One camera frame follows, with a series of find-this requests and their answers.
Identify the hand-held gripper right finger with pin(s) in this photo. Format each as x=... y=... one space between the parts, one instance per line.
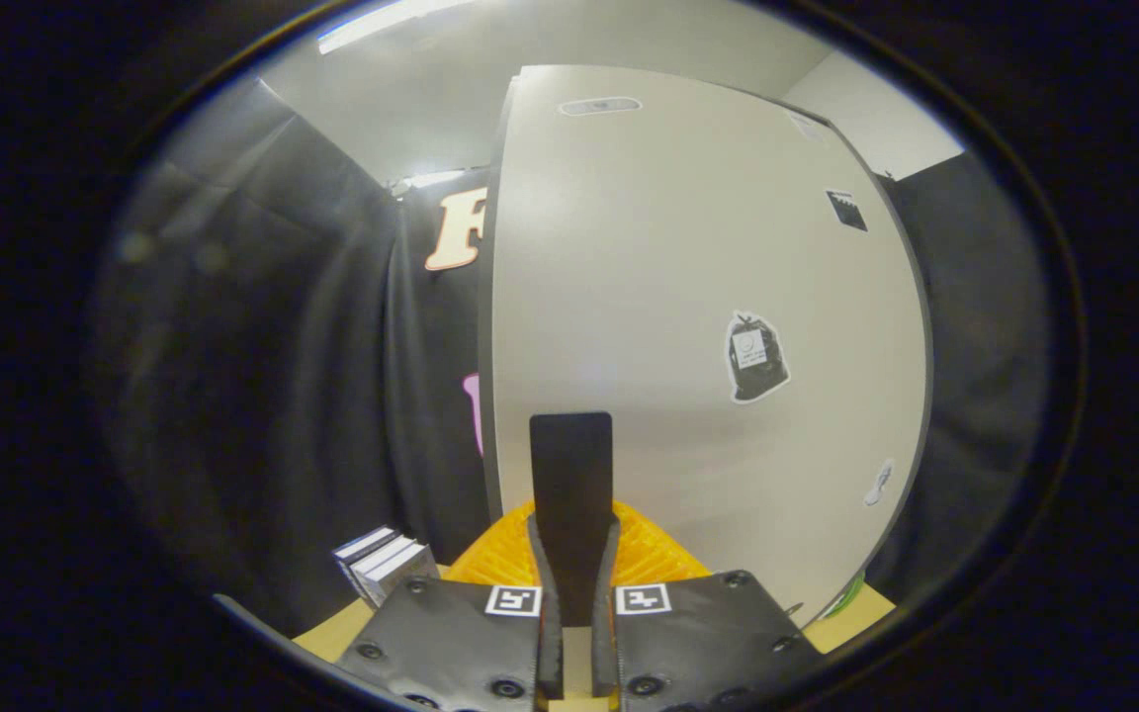
x=594 y=494

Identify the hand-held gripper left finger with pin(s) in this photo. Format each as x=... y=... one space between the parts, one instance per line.
x=552 y=494

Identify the white shoe cabinet door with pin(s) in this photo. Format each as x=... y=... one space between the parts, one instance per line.
x=688 y=257

